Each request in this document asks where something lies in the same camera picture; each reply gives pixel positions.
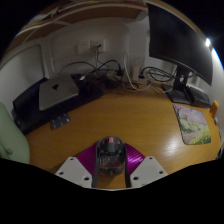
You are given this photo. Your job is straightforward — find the white power strip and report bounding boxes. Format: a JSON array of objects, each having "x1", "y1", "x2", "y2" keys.
[{"x1": 116, "y1": 66, "x2": 148, "y2": 86}]

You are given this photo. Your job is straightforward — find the black laptop stand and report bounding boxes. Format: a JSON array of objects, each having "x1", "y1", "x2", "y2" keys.
[{"x1": 12, "y1": 73, "x2": 105, "y2": 136}]

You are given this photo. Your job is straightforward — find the black computer monitor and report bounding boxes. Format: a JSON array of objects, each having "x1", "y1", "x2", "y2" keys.
[{"x1": 146, "y1": 2, "x2": 214, "y2": 105}]

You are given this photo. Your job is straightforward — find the transparent computer mouse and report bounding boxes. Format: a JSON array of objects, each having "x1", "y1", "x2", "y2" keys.
[{"x1": 95, "y1": 135, "x2": 128, "y2": 177}]

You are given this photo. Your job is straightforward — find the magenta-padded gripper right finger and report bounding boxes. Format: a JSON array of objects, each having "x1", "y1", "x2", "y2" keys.
[{"x1": 123, "y1": 142, "x2": 169, "y2": 189}]

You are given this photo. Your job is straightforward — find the wooden wall shelf unit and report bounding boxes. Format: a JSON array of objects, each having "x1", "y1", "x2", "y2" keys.
[{"x1": 9, "y1": 0, "x2": 149, "y2": 41}]

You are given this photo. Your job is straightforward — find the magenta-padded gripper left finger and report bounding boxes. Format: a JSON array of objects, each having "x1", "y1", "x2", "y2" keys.
[{"x1": 54, "y1": 142, "x2": 101, "y2": 189}]

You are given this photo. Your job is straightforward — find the white cable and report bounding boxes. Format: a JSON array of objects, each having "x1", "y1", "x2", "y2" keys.
[{"x1": 123, "y1": 53, "x2": 153, "y2": 92}]

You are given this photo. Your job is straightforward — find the small dark flat plate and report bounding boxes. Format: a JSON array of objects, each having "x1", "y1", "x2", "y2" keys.
[{"x1": 49, "y1": 113, "x2": 72, "y2": 131}]

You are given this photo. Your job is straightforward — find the orange bottle with yellow cap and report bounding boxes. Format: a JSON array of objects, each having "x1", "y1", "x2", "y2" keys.
[{"x1": 209, "y1": 99, "x2": 220, "y2": 118}]

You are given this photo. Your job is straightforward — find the black cable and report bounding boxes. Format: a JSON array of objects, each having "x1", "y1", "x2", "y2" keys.
[
  {"x1": 141, "y1": 66, "x2": 176, "y2": 83},
  {"x1": 59, "y1": 59, "x2": 123, "y2": 78}
]

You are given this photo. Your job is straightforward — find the silver laptop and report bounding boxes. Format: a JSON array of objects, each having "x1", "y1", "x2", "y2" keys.
[{"x1": 38, "y1": 73, "x2": 80, "y2": 112}]

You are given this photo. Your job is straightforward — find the floral landscape print mouse pad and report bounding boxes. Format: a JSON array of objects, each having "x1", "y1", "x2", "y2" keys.
[{"x1": 172, "y1": 103, "x2": 212, "y2": 146}]

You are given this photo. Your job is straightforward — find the black keyboard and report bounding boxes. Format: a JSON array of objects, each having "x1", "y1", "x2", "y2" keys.
[{"x1": 188, "y1": 85, "x2": 213, "y2": 109}]

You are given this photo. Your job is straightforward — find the sage green plastic chair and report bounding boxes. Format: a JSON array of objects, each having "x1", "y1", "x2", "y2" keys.
[{"x1": 0, "y1": 101, "x2": 31, "y2": 165}]

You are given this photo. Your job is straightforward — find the white wall socket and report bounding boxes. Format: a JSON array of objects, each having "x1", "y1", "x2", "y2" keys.
[
  {"x1": 77, "y1": 41, "x2": 91, "y2": 55},
  {"x1": 89, "y1": 38, "x2": 106, "y2": 53}
]

